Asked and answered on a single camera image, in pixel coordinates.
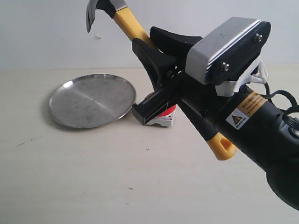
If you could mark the yellow black claw hammer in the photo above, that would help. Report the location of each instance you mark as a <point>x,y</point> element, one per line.
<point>123,17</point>

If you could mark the round steel plate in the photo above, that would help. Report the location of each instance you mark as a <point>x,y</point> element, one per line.
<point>92,101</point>

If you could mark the red dome push button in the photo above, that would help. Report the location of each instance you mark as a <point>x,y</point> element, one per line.
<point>165,119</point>

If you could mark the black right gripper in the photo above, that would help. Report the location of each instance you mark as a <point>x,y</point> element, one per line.
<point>194,98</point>

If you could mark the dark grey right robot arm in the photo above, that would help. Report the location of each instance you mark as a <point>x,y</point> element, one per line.
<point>264,132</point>

